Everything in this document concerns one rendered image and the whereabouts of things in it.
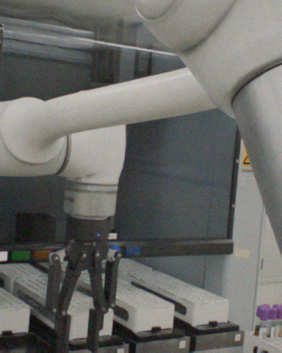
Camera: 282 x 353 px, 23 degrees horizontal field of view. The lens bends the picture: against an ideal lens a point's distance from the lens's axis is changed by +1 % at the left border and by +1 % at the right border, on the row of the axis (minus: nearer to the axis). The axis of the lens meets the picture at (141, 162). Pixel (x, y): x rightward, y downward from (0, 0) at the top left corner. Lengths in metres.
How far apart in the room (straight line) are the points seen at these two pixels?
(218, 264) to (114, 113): 0.82
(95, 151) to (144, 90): 0.23
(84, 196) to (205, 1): 0.63
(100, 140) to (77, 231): 0.16
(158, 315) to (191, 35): 0.99
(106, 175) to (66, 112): 0.22
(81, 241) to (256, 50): 0.68
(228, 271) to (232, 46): 1.14
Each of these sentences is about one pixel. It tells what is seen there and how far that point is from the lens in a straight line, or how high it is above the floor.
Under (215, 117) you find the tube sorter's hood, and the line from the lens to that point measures 1.54.
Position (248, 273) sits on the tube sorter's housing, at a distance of 1.68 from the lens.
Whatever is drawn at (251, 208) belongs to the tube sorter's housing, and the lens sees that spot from 1.65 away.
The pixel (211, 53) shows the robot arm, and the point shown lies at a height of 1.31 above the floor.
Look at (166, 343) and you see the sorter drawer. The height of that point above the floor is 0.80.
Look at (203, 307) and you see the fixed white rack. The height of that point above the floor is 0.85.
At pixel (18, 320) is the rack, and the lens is 1.40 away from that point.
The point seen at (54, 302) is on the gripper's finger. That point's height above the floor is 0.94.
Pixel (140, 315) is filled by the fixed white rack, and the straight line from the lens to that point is 1.45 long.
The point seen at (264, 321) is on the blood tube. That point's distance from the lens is 1.26.
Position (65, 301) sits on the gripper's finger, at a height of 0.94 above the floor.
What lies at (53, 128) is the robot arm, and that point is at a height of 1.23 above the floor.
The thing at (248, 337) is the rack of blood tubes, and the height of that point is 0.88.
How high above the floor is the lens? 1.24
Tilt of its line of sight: 3 degrees down
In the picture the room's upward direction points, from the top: 5 degrees clockwise
